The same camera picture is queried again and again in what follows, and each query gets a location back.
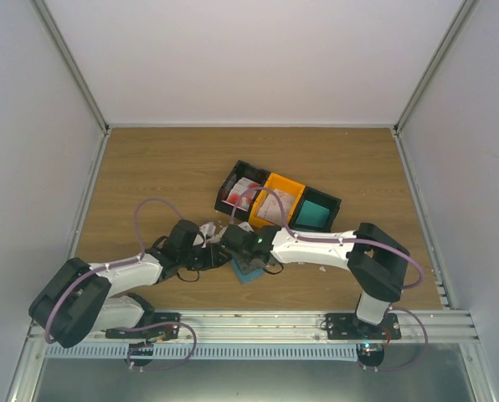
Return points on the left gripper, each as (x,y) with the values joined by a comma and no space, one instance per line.
(213,256)

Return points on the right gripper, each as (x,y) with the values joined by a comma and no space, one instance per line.
(244,267)

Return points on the blue leather card holder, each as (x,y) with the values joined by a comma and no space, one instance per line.
(249,276)

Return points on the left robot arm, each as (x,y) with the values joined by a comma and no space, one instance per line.
(83,298)

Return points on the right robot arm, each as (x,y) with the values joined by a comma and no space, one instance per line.
(273,238)

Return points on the black bin with red cards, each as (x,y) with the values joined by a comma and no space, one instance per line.
(240,170)

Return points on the red and white card stack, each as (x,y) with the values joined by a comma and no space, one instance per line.
(242,193)

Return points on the teal card stack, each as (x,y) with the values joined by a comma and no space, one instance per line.
(312,216)

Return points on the black bin with teal cards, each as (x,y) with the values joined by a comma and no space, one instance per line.
(330,202)

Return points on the yellow bin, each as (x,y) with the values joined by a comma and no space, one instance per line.
(275,180)

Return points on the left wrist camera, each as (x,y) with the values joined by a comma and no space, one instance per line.
(207,235)

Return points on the white perforated cable duct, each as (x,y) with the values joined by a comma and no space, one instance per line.
(230,351)

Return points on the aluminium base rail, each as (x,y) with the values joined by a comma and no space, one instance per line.
(308,327)

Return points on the left aluminium frame post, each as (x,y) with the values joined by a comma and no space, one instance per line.
(48,21)

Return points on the aluminium frame post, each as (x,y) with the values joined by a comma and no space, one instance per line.
(451,34)
(48,21)

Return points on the right aluminium frame post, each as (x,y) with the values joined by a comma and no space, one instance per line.
(451,34)

